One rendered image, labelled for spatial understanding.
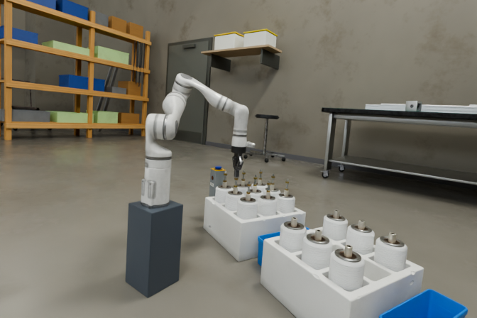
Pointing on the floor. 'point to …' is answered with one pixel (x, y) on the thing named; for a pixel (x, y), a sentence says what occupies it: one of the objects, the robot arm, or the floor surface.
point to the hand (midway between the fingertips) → (236, 173)
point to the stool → (264, 138)
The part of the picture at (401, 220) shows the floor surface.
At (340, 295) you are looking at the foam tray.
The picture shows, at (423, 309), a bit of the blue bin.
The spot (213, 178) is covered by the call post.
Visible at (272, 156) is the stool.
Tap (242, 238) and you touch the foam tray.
